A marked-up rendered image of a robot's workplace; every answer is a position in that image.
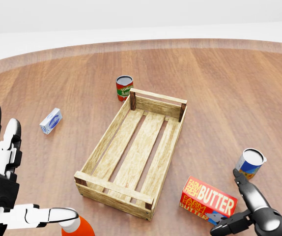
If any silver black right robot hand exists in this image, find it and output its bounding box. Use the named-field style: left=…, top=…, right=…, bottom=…
left=209, top=168, right=282, bottom=236

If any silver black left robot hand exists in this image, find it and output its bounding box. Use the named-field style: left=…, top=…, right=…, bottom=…
left=0, top=100, right=80, bottom=236

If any red butter box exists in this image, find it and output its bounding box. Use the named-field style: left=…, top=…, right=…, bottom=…
left=179, top=175, right=238, bottom=226

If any wooden slat tray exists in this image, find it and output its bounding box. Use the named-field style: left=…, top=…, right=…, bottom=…
left=73, top=88, right=188, bottom=221

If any blue yellow tin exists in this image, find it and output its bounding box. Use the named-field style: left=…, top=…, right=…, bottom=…
left=234, top=147, right=267, bottom=180

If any small white blue box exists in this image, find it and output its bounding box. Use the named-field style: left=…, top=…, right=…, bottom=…
left=39, top=107, right=63, bottom=135

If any red tomato sauce tin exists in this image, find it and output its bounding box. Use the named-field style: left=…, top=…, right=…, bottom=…
left=115, top=75, right=134, bottom=103

